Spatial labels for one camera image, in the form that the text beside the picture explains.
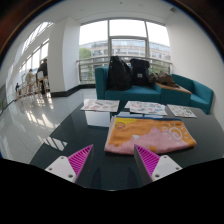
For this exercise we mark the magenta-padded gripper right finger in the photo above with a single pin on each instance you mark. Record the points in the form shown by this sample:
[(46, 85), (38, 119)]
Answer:
[(148, 160)]

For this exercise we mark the teal sectional sofa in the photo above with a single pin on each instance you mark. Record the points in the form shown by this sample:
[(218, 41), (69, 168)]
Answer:
[(140, 94)]

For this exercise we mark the brown crumpled jacket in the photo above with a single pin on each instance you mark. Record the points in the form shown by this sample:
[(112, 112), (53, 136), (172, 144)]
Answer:
[(165, 79)]

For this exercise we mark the group of white chairs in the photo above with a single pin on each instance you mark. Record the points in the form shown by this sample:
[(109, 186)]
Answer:
[(40, 78)]

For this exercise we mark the black backpack with label patch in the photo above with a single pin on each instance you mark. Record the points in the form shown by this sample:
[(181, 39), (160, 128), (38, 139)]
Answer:
[(140, 71)]

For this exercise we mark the white sticker sheet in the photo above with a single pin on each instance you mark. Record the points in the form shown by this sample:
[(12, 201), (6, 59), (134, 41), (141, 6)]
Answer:
[(146, 108), (181, 111), (100, 105)]

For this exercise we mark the person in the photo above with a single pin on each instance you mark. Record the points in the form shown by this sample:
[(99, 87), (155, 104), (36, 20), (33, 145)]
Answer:
[(17, 87), (30, 78), (42, 71)]

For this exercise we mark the metal window railing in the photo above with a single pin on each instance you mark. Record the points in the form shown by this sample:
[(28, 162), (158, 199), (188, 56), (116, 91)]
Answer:
[(93, 59)]

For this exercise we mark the orange yellow pink printed towel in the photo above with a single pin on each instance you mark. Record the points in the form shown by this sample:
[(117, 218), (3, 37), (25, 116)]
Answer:
[(150, 133)]

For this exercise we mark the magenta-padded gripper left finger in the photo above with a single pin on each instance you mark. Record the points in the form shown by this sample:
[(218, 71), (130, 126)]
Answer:
[(80, 160)]

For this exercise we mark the large black backpack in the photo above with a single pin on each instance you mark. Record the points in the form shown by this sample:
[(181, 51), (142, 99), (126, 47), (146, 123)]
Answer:
[(119, 75)]

